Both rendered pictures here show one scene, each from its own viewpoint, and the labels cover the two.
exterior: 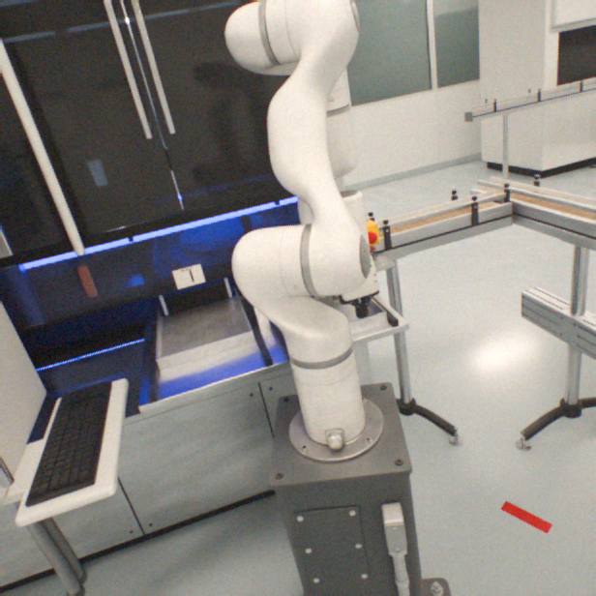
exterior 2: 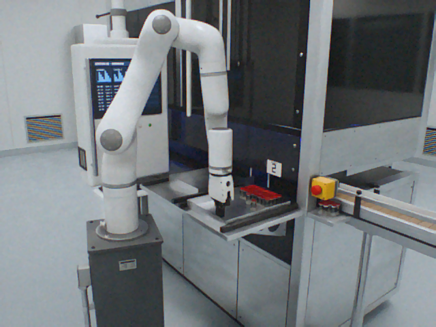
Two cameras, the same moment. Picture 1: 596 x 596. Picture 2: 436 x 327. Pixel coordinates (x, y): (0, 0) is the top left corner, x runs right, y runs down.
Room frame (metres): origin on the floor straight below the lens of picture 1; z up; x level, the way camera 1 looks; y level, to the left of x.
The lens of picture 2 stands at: (0.50, -1.30, 1.47)
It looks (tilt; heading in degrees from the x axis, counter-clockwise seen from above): 15 degrees down; 64
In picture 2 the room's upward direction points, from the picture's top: 1 degrees clockwise
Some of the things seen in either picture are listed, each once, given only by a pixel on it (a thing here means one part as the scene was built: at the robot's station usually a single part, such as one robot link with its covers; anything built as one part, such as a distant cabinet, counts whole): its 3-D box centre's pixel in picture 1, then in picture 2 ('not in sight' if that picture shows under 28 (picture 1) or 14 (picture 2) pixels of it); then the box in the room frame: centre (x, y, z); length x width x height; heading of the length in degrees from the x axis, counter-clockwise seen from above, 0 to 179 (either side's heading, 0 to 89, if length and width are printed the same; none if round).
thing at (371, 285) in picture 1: (356, 275); (220, 184); (1.08, -0.14, 1.03); 0.10 x 0.08 x 0.11; 101
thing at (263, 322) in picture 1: (265, 325); not in sight; (1.14, 0.12, 0.91); 0.14 x 0.03 x 0.06; 12
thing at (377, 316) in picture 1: (320, 306); (238, 204); (1.21, -0.04, 0.90); 0.34 x 0.26 x 0.04; 11
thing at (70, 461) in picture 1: (74, 432); (138, 183); (0.96, 0.62, 0.82); 0.40 x 0.14 x 0.02; 12
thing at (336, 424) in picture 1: (329, 390); (120, 206); (0.74, -0.01, 0.95); 0.19 x 0.19 x 0.18
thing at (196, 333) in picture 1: (201, 323); (211, 178); (1.26, 0.32, 0.90); 0.34 x 0.26 x 0.04; 11
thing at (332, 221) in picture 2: (369, 263); (330, 215); (1.53, -0.24, 0.87); 0.14 x 0.13 x 0.02; 11
